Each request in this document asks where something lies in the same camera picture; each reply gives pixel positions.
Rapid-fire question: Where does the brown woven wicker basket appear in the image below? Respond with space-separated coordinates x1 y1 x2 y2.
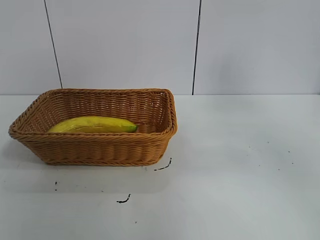
8 87 179 166

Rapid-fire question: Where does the yellow banana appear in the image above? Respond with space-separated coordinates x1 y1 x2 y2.
47 116 139 134

